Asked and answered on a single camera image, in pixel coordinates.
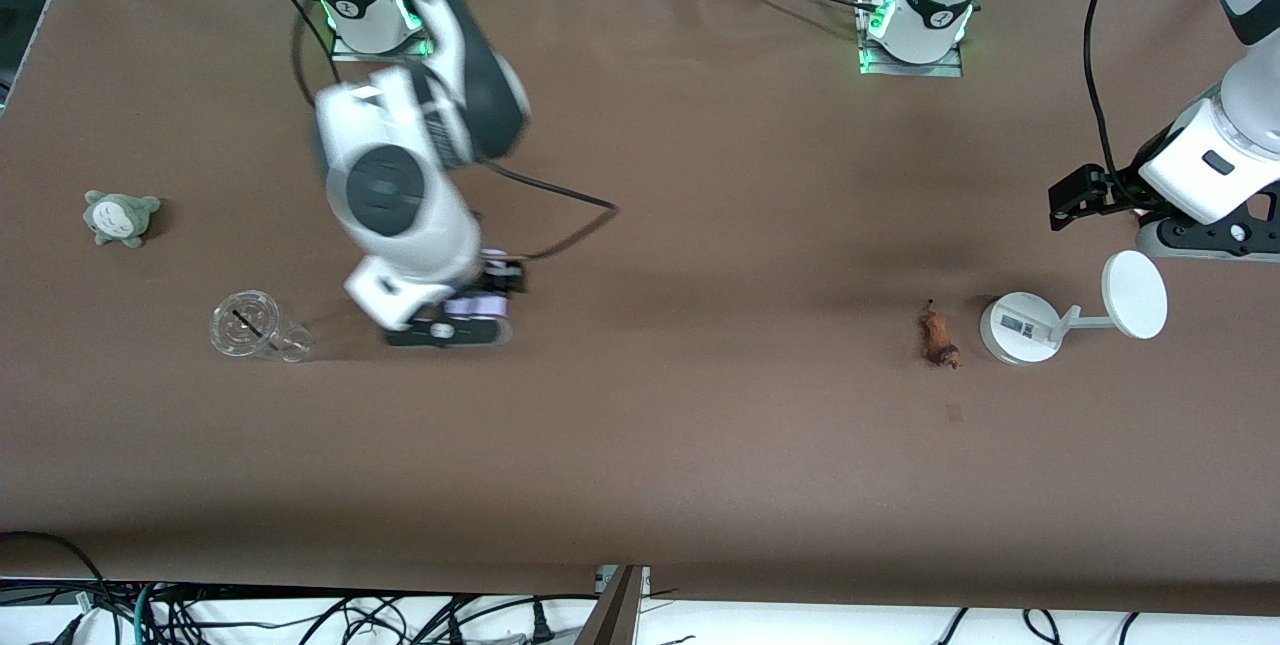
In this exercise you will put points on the brown table cover sheet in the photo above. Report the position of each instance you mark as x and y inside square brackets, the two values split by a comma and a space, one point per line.
[700, 175]

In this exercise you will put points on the white round desk lamp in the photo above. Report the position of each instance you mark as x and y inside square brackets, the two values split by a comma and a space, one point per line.
[1020, 327]

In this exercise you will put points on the arm wrist camera bar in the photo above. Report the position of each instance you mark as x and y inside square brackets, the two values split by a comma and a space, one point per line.
[440, 333]
[1195, 237]

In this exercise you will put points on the left arm wrist camera bar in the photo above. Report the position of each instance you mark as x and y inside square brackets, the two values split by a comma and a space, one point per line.
[1195, 237]

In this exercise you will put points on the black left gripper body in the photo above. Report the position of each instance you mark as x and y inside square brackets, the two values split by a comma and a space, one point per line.
[1124, 187]

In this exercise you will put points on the black power plug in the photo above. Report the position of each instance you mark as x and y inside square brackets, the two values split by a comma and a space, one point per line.
[541, 625]

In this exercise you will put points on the aluminium camera post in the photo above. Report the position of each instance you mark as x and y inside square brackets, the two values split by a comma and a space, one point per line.
[615, 610]

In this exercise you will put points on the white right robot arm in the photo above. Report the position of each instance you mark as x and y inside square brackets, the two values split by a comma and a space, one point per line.
[390, 190]

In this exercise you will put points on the thin black straw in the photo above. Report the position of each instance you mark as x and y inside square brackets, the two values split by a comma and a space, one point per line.
[247, 322]

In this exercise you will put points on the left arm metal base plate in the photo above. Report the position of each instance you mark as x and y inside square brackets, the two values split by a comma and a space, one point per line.
[945, 71]

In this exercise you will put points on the grey green totoro plush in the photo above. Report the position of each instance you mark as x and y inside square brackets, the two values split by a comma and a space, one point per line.
[120, 218]

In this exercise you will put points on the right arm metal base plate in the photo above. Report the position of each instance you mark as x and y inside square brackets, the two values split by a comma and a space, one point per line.
[345, 53]

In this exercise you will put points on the clear plastic cup with lid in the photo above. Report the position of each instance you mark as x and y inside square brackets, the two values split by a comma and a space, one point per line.
[262, 330]

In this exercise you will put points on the right arm wrist camera bar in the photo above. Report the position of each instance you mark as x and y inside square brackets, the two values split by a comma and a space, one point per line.
[440, 333]

